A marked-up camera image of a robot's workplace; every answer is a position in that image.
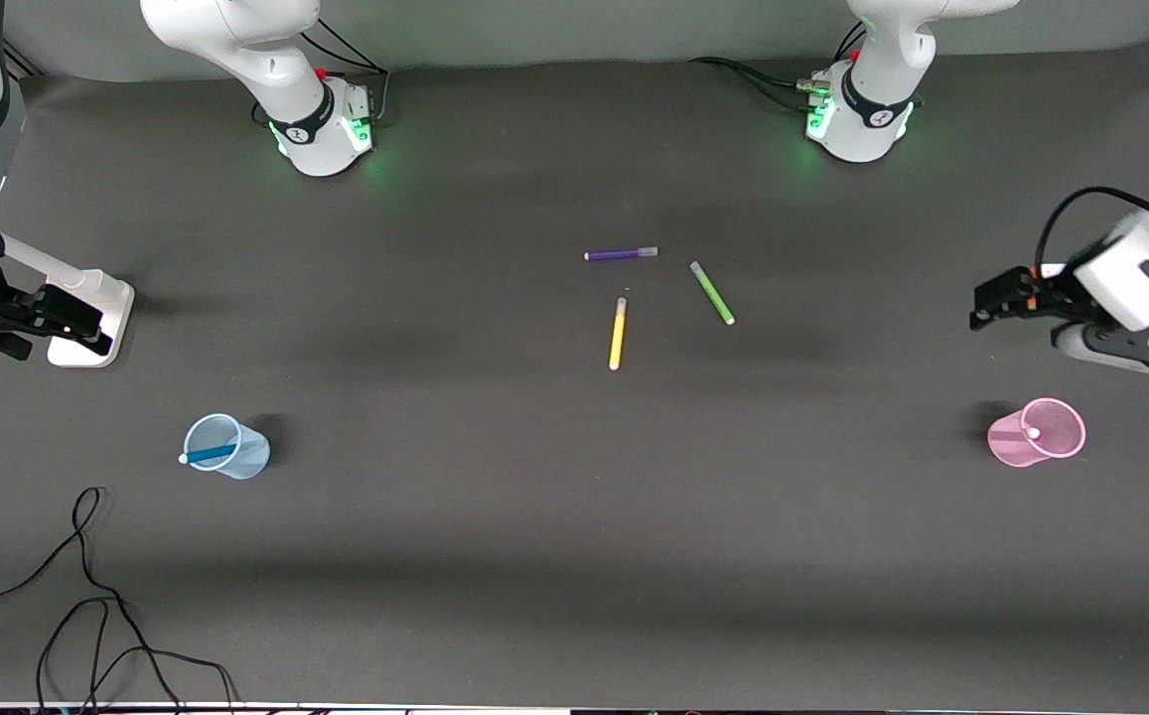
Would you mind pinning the green marker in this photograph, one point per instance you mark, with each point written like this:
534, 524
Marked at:
712, 293

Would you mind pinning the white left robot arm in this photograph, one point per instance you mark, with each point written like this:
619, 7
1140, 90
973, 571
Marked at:
867, 109

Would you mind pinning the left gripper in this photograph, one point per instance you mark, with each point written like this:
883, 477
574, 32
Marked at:
1053, 297

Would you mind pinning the white camera stand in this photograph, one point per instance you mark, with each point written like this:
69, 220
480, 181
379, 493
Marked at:
119, 298

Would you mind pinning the light blue plastic cup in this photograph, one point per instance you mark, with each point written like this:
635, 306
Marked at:
241, 452

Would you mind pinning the blue marker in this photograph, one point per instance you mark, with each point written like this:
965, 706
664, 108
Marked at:
209, 454

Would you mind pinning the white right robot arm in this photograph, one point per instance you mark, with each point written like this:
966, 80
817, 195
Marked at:
266, 60

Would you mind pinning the yellow marker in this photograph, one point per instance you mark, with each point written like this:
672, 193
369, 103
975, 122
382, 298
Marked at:
618, 333

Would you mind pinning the purple marker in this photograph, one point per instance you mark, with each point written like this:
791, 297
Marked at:
619, 254

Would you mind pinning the pink plastic cup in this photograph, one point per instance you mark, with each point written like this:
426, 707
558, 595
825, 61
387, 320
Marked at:
1046, 435

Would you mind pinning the pink marker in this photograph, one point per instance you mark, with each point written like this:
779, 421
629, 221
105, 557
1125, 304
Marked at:
1032, 433

